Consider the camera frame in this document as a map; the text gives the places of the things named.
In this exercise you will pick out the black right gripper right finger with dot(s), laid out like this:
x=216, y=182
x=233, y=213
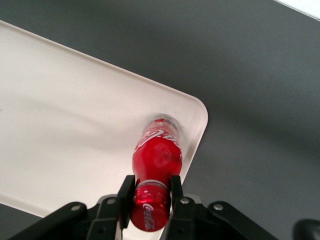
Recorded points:
x=177, y=197

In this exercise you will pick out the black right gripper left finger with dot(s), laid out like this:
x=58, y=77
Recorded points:
x=125, y=200

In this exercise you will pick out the red coke bottle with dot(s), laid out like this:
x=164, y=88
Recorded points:
x=157, y=160

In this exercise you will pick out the beige plastic tray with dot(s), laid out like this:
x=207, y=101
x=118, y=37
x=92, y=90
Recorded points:
x=75, y=120

